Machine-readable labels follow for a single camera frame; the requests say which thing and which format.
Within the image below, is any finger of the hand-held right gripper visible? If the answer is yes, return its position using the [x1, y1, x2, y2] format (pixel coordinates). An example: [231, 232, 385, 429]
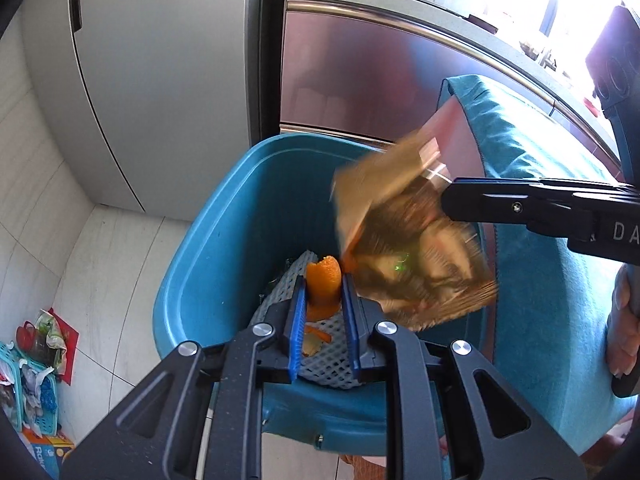
[440, 182, 598, 242]
[452, 176, 635, 200]

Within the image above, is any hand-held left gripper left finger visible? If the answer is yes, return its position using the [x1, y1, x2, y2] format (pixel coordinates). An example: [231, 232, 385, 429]
[60, 276, 307, 480]

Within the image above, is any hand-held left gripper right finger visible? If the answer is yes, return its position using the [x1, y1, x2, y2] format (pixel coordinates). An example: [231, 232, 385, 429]
[341, 274, 588, 480]

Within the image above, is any orange peel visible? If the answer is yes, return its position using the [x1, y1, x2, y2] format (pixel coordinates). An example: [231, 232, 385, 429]
[305, 255, 343, 322]

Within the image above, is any gold snack bag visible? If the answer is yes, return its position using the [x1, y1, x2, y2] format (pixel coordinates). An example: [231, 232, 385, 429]
[331, 97, 501, 333]

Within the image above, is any blue plastic trash bin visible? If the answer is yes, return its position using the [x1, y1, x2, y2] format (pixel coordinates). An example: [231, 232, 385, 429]
[154, 132, 501, 456]

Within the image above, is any person's right hand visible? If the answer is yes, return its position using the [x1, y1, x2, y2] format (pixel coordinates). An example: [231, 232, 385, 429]
[604, 262, 640, 378]

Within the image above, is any small orange peel strip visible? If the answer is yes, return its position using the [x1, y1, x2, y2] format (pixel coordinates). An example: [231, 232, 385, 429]
[304, 324, 335, 357]

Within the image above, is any white foam fruit net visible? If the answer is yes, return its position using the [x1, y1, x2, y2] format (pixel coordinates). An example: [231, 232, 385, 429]
[247, 249, 371, 392]

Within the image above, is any teal cloth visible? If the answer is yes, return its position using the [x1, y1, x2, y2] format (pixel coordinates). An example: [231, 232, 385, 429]
[440, 74, 640, 456]

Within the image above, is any brown steel kitchen cabinet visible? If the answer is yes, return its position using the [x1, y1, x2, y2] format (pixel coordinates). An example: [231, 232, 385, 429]
[270, 0, 626, 176]

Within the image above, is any green and red snack packet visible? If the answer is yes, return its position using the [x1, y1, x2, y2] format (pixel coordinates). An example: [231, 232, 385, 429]
[35, 307, 81, 386]

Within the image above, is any teal plastic basket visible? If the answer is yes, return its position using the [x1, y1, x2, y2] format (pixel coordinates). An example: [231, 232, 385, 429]
[0, 342, 60, 436]

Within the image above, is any colourful cardboard box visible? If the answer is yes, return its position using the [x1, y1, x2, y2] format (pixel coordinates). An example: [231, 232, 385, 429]
[22, 432, 76, 480]

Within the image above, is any silver refrigerator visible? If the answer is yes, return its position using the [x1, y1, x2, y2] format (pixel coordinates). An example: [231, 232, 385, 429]
[20, 0, 271, 221]

